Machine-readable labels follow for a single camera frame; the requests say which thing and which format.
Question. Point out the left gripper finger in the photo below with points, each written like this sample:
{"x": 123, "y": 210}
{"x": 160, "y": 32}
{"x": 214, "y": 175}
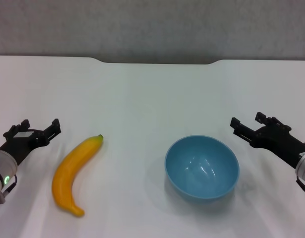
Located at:
{"x": 52, "y": 131}
{"x": 25, "y": 124}

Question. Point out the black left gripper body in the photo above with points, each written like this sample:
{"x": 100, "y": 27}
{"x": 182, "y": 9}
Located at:
{"x": 23, "y": 143}

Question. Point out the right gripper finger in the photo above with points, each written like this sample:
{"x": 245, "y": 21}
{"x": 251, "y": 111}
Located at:
{"x": 244, "y": 132}
{"x": 266, "y": 119}

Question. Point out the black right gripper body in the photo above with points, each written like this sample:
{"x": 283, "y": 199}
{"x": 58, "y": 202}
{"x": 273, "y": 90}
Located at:
{"x": 276, "y": 138}

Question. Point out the yellow banana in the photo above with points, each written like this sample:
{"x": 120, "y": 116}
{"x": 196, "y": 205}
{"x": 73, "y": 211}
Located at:
{"x": 68, "y": 171}

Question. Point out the blue bowl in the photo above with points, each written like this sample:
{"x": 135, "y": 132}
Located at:
{"x": 201, "y": 171}

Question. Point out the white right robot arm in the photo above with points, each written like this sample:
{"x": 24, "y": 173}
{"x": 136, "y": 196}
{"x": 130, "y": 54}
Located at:
{"x": 304, "y": 166}

